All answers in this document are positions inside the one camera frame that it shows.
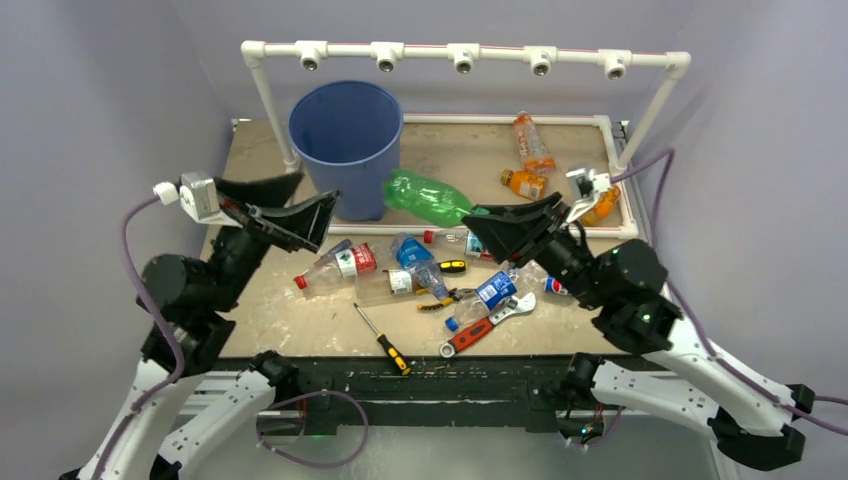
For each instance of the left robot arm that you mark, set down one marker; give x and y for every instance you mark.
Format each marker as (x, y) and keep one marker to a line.
(189, 299)

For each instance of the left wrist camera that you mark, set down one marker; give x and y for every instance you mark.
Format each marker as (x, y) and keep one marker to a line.
(196, 194)

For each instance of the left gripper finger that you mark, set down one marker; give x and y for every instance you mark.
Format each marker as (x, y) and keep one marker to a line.
(272, 192)
(304, 225)

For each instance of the red adjustable wrench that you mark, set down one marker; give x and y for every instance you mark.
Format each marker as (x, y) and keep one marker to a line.
(467, 337)

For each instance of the pepsi label bottle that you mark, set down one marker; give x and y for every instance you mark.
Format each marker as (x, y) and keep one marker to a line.
(553, 286)

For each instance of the blue plastic bin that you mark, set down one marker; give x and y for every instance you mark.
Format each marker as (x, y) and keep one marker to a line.
(348, 135)

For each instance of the short orange juice bottle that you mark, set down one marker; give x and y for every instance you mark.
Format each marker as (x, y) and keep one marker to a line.
(525, 184)

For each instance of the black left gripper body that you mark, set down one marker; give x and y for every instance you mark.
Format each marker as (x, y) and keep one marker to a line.
(266, 233)

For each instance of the blue label crushed bottle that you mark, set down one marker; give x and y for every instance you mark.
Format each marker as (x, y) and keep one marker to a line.
(412, 256)

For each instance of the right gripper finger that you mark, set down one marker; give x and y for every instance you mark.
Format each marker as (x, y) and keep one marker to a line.
(551, 205)
(508, 238)

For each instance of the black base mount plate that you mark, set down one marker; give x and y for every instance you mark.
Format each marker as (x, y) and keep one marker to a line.
(466, 391)

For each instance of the small blue label bottle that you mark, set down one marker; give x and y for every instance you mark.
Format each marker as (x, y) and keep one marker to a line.
(487, 296)

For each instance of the yellow black screwdriver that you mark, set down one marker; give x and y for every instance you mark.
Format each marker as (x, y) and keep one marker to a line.
(391, 351)

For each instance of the red cap crushed bottle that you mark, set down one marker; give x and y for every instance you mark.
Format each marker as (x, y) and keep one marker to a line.
(339, 269)

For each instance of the red label clear bottle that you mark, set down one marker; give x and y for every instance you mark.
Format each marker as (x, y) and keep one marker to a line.
(471, 245)

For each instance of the white PVC pipe frame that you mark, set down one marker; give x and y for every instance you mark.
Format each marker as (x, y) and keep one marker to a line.
(468, 150)

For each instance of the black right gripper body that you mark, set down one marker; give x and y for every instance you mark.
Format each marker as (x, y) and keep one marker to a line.
(552, 242)

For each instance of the yellow handle pliers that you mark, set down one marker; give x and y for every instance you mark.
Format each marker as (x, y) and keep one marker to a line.
(447, 296)

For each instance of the orange crushed bottle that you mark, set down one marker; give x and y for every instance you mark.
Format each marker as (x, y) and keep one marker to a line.
(607, 202)

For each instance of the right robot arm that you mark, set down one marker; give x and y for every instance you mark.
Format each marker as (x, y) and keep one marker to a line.
(748, 416)

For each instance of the green plastic bottle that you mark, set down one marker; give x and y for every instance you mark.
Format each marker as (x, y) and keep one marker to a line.
(436, 202)

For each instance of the tall orange bottle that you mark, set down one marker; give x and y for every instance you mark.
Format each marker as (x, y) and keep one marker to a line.
(534, 154)

